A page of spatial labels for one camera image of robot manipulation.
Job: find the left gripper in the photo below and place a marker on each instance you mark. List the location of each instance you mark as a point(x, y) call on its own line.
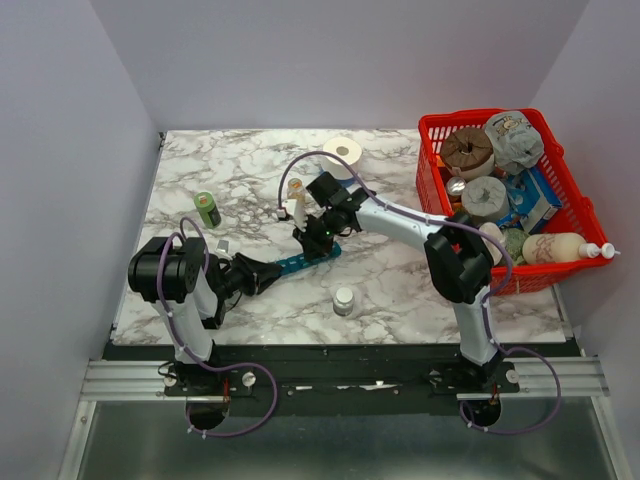
point(256, 274)

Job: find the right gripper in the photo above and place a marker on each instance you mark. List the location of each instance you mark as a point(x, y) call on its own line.
point(313, 249)

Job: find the teal weekly pill organizer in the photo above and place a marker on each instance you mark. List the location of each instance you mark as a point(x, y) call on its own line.
point(298, 262)

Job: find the white pill bottle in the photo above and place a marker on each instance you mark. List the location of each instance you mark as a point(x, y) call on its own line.
point(343, 301)

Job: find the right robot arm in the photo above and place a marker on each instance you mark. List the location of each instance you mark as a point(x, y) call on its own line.
point(458, 260)

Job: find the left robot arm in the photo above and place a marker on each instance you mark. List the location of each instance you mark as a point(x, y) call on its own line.
point(189, 287)

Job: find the amber glass pill jar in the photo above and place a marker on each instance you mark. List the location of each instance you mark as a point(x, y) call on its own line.
point(296, 190)

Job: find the green pill bottle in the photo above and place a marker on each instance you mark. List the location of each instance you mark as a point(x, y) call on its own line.
point(207, 209)

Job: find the white toilet paper roll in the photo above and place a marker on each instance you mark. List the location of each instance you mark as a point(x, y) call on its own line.
point(346, 149)

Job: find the silver can top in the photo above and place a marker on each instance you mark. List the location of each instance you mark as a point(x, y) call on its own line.
point(455, 187)

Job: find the grey paper roll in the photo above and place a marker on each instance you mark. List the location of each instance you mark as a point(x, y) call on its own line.
point(485, 199)

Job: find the brown paper roll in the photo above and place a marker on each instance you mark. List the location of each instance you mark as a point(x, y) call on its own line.
point(468, 153)

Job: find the green round object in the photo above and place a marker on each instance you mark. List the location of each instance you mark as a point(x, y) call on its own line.
point(514, 243)

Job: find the blue cardboard box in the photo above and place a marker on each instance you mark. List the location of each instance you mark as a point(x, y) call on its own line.
point(532, 198)

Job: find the grey crumpled printed bag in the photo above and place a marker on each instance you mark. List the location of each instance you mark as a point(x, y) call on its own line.
point(517, 145)

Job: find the cream squeeze bottle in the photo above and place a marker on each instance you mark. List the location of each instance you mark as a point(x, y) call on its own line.
point(564, 248)

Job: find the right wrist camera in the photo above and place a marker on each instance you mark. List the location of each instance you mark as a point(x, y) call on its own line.
point(293, 209)

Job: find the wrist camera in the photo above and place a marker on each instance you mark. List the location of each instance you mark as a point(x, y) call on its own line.
point(293, 209)
point(222, 246)

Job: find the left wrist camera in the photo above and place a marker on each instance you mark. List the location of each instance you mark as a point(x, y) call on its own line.
point(222, 246)

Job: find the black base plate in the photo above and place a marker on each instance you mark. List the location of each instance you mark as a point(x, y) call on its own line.
point(271, 363)

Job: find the aluminium rail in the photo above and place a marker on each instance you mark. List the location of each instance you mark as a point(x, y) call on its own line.
point(119, 381)

